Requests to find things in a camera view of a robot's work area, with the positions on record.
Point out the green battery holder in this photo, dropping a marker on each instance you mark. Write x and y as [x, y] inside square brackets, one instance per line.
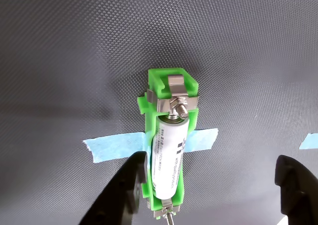
[154, 78]

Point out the dark grey textured mat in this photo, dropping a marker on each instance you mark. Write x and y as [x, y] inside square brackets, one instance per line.
[74, 48]

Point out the white cylindrical battery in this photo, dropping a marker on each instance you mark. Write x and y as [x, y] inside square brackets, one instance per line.
[169, 160]

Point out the blue tape strip slanted end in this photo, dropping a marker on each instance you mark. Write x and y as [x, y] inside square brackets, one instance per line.
[310, 141]

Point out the long blue tape strip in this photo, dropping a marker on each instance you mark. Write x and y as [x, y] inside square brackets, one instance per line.
[111, 146]

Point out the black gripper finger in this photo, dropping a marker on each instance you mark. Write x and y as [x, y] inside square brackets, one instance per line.
[116, 197]
[300, 197]

